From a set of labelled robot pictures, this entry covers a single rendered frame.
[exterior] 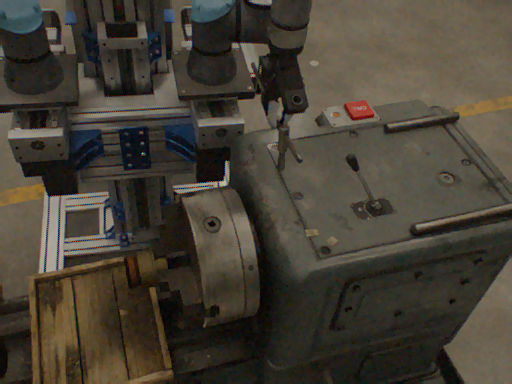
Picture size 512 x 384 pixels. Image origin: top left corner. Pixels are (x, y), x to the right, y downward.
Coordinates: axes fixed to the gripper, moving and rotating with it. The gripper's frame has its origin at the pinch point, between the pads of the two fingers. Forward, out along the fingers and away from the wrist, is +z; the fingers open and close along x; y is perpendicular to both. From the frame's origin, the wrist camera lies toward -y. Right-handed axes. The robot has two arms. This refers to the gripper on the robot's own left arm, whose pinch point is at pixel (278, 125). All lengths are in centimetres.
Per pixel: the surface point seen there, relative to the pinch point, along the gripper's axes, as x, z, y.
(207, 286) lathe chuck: 22.5, 18.2, -25.5
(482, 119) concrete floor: -191, 135, 123
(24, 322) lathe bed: 63, 48, -5
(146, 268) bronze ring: 33.5, 23.1, -14.5
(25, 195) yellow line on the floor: 76, 135, 122
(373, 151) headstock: -23.8, 9.1, -4.1
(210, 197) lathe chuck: 17.3, 11.6, -7.2
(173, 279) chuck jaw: 28.3, 24.2, -18.1
